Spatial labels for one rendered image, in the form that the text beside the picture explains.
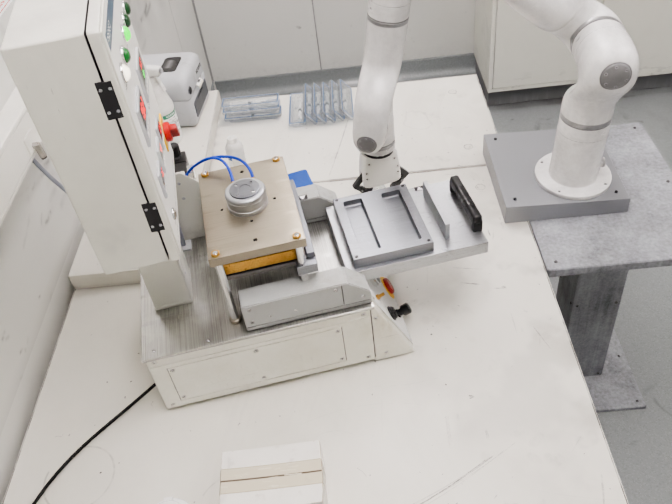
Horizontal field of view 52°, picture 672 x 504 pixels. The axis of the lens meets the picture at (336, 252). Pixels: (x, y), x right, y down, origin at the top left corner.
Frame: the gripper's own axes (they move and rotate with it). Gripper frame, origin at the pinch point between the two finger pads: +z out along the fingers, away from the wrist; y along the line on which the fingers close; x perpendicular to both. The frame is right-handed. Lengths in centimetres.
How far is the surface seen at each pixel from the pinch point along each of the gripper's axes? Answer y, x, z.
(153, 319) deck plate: 60, 36, -14
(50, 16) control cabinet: 57, 37, -78
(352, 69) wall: -46, -193, 70
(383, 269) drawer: 13.5, 42.8, -17.5
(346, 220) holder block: 16.8, 29.4, -21.0
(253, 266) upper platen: 38, 40, -26
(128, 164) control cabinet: 53, 45, -57
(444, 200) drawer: -5.6, 28.7, -18.5
